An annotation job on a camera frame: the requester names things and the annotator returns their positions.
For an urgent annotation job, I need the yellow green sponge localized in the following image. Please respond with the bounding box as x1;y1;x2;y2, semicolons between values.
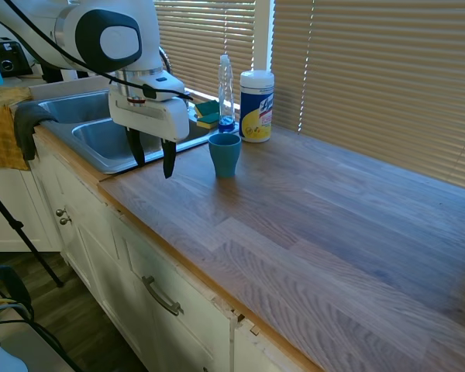
195;113;220;131
195;100;221;118

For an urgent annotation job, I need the grey cloth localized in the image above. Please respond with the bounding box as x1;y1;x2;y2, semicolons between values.
13;101;60;162

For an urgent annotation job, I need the metal bar drawer handle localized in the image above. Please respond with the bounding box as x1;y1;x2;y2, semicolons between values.
140;275;185;317

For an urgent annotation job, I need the clear dish soap bottle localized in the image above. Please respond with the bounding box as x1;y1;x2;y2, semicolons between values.
217;53;236;135

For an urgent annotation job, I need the chrome faucet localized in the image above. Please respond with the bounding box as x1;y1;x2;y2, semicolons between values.
158;46;174;75

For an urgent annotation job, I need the stainless steel double sink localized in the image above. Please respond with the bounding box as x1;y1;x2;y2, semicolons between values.
36;89;242;175

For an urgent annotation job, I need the black tripod stand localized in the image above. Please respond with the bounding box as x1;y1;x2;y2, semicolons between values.
0;179;65;289

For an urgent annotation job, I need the tan window blind over sink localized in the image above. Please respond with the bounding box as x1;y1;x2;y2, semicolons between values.
153;0;257;103

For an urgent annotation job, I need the blue plastic mug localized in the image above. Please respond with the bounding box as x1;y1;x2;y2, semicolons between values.
208;133;243;180

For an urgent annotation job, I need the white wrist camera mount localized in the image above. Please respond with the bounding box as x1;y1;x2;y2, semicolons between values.
140;73;187;103

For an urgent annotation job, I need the white kitchen cabinet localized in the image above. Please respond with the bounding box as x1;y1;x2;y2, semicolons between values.
0;133;299;372

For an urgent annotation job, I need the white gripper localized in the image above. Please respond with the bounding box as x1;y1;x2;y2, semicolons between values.
108;83;191;180

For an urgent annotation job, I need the wide tan window blind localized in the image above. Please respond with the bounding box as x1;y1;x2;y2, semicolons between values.
272;0;465;194

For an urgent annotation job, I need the Lysol wipes canister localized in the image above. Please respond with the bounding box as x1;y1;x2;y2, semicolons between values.
239;69;276;144

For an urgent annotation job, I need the black toaster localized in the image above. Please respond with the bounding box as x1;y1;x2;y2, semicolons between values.
0;36;34;78

